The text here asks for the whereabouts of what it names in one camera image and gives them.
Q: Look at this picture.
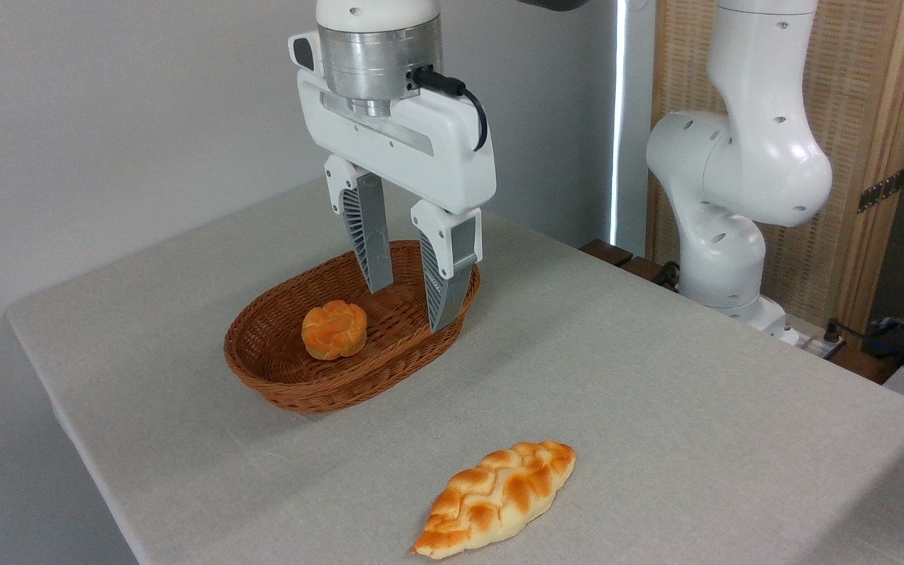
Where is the wooden rattan folding screen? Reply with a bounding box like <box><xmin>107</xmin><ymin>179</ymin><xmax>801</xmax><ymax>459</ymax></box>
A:
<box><xmin>647</xmin><ymin>0</ymin><xmax>904</xmax><ymax>338</ymax></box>

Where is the long braided bread loaf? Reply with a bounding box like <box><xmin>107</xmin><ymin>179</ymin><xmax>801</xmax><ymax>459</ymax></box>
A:
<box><xmin>411</xmin><ymin>440</ymin><xmax>577</xmax><ymax>560</ymax></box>

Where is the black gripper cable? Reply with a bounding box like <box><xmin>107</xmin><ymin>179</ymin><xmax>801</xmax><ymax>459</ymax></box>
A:
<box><xmin>413</xmin><ymin>66</ymin><xmax>489</xmax><ymax>152</ymax></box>

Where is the black cable bundle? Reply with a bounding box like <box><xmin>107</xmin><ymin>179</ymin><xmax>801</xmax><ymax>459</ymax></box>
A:
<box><xmin>825</xmin><ymin>316</ymin><xmax>904</xmax><ymax>374</ymax></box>

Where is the grey tablecloth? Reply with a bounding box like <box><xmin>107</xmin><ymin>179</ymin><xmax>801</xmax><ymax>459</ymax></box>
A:
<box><xmin>5</xmin><ymin>177</ymin><xmax>904</xmax><ymax>565</ymax></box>

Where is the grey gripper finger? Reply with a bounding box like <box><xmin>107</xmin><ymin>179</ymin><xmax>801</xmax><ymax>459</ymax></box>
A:
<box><xmin>410</xmin><ymin>200</ymin><xmax>483</xmax><ymax>334</ymax></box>
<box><xmin>324</xmin><ymin>155</ymin><xmax>395</xmax><ymax>293</ymax></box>

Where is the dark wooden block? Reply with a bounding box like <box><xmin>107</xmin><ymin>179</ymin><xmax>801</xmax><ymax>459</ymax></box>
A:
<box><xmin>580</xmin><ymin>239</ymin><xmax>633</xmax><ymax>268</ymax></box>
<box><xmin>619</xmin><ymin>257</ymin><xmax>669</xmax><ymax>286</ymax></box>

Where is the round orange bread roll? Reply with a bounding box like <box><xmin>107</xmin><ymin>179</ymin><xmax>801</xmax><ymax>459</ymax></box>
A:
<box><xmin>301</xmin><ymin>300</ymin><xmax>368</xmax><ymax>361</ymax></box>

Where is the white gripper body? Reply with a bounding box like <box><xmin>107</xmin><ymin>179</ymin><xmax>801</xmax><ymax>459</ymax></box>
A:
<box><xmin>297</xmin><ymin>71</ymin><xmax>498</xmax><ymax>215</ymax></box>

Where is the brown wicker oval basket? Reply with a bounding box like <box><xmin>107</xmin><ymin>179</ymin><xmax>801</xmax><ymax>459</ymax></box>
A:
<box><xmin>223</xmin><ymin>239</ymin><xmax>481</xmax><ymax>415</ymax></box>

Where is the metal screen hinge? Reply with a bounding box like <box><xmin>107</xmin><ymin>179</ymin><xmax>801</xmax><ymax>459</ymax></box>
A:
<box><xmin>858</xmin><ymin>169</ymin><xmax>904</xmax><ymax>214</ymax></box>

